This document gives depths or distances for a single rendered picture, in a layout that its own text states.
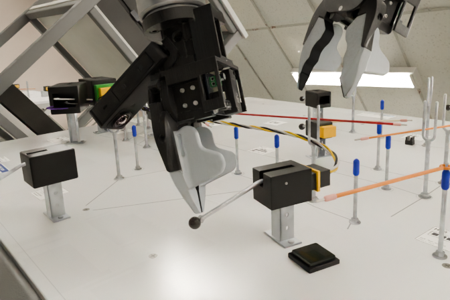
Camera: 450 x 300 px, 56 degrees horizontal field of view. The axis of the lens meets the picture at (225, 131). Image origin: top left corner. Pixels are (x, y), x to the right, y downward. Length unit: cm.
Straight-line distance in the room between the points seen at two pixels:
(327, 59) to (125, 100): 26
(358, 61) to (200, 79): 17
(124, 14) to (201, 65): 106
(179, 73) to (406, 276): 31
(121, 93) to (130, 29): 102
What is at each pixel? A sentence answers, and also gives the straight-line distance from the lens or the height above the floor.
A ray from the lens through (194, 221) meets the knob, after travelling 47.
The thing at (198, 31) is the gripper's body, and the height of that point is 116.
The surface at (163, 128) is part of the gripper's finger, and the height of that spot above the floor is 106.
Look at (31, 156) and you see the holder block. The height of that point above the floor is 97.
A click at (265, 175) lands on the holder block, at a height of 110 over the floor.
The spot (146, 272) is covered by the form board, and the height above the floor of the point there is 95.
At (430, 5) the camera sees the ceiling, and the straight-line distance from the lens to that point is 321.
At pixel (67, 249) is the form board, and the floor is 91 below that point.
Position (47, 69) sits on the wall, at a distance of 801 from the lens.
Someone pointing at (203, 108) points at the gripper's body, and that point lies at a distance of 42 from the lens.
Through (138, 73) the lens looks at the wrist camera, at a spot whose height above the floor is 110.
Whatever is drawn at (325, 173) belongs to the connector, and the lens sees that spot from 53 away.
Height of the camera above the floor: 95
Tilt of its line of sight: 21 degrees up
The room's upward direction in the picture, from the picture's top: 37 degrees clockwise
